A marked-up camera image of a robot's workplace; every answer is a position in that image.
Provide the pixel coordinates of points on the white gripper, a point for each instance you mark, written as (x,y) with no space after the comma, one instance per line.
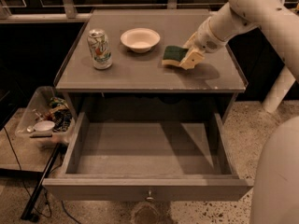
(206,38)

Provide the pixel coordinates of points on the green and yellow sponge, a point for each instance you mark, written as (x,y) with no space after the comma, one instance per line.
(173,55)

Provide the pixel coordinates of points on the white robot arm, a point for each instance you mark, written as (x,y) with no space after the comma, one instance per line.
(275,198)

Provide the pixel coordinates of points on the white bowl on counter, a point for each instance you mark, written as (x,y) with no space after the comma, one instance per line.
(140,40)

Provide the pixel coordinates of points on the grey cabinet counter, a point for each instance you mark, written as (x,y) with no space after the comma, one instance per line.
(144,73)

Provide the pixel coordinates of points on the open grey top drawer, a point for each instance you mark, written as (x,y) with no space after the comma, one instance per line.
(119,160)

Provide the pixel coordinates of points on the metal drawer knob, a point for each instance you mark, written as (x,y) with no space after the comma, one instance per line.
(149,197)

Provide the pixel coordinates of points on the soda can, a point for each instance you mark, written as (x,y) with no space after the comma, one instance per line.
(98,44)

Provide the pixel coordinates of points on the metal window railing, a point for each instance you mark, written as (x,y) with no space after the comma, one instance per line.
(137,3)

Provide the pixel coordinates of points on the colourful snack bags in bin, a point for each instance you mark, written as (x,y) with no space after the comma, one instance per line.
(60,114)

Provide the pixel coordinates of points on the clear plastic bin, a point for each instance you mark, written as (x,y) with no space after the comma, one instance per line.
(35,112)

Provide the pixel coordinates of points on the small white bowl in bin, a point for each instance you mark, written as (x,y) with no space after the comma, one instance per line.
(44,126)

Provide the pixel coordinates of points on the black metal bar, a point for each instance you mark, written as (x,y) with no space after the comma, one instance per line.
(27,213)

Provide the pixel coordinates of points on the low side shelf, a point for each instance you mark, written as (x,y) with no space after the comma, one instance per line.
(19,157)

